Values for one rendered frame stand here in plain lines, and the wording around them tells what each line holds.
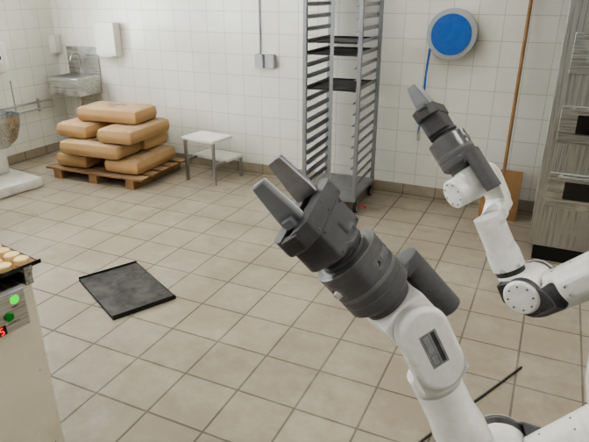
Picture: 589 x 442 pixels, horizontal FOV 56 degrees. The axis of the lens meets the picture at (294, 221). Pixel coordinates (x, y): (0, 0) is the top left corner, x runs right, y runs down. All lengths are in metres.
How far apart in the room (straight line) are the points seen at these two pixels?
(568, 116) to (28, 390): 3.33
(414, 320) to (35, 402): 1.86
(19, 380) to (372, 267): 1.77
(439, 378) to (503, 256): 0.63
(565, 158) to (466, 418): 3.35
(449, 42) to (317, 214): 4.28
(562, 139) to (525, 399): 1.79
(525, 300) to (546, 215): 2.89
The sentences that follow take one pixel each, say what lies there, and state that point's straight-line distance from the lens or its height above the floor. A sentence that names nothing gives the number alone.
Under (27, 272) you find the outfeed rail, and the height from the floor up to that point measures 0.89.
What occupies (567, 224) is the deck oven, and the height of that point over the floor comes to 0.31.
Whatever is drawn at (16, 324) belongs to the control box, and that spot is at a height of 0.72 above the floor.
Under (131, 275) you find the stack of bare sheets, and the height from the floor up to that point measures 0.02.
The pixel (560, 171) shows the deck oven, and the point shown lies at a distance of 4.05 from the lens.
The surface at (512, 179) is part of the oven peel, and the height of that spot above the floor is 0.35.
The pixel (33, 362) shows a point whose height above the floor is 0.52.
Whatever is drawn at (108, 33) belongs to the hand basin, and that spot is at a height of 1.36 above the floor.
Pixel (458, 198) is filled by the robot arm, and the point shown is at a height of 1.34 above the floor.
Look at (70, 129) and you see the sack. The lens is 5.96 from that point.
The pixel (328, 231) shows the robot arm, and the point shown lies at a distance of 0.62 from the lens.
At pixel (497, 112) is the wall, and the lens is 5.01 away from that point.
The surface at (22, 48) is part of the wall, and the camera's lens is 6.97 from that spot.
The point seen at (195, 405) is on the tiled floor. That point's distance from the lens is 2.71.
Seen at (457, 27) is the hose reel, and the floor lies 1.51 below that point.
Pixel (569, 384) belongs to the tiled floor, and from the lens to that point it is 3.09.
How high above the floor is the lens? 1.75
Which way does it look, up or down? 22 degrees down
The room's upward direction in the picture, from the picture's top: straight up
